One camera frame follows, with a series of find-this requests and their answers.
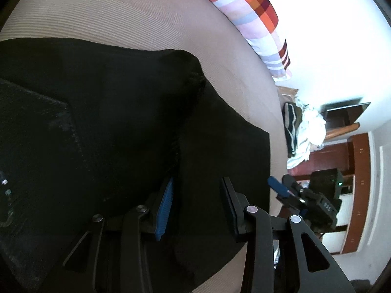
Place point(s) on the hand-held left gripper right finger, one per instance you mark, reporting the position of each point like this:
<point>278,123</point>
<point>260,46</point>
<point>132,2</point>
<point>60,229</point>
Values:
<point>227,204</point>

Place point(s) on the black pants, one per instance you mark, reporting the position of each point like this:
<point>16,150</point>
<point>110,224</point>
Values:
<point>107,113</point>

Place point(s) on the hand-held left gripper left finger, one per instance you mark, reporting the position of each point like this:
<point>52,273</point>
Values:
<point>165,210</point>

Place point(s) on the striped dark garment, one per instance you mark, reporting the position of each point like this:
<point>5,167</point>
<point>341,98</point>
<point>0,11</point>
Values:
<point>290,122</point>

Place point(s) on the pink plaid pillow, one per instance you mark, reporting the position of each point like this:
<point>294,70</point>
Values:
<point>253,12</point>

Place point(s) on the white crumpled cloth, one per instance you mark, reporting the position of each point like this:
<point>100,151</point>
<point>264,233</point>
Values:
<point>314,128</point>

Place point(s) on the wooden rail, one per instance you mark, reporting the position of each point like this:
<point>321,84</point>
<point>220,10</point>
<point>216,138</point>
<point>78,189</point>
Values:
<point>342,131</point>

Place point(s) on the wooden cabinet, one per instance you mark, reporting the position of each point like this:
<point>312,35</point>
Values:
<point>360,189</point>

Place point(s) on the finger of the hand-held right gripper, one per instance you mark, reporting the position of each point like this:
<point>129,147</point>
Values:
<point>288,202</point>
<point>278,186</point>

